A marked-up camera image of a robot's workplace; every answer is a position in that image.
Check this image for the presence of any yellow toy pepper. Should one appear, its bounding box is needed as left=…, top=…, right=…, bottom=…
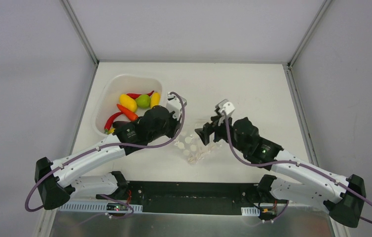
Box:
left=119, top=94, right=138, bottom=112

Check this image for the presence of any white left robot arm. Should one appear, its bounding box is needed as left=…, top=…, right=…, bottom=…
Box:
left=25, top=106, right=185, bottom=211

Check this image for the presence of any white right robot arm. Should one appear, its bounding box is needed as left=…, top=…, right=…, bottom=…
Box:
left=195, top=116, right=366, bottom=228

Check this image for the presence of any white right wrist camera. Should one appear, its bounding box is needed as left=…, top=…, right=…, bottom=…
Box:
left=215, top=99, right=235, bottom=117

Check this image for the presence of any orange toy carrot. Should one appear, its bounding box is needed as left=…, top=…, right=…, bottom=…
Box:
left=117, top=104, right=138, bottom=121

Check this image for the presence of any clear polka dot zip bag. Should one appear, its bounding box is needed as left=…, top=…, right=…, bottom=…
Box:
left=172, top=118, right=222, bottom=164

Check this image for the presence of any white plastic colander basket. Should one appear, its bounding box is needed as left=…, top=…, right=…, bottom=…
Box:
left=91, top=74, right=163, bottom=137

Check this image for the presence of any long yellow toy squash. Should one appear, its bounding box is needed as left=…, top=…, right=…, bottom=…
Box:
left=150, top=92, right=161, bottom=109

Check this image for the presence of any red toy chili pepper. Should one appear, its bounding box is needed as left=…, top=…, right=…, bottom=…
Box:
left=104, top=112, right=123, bottom=133

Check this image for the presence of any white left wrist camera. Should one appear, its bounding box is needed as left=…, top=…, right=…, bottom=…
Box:
left=166, top=93, right=187, bottom=120

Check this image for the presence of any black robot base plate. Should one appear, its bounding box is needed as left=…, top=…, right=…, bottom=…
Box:
left=110, top=181, right=285, bottom=215

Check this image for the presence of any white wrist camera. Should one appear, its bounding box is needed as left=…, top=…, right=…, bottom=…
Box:
left=215, top=99, right=235, bottom=117
left=166, top=93, right=187, bottom=120

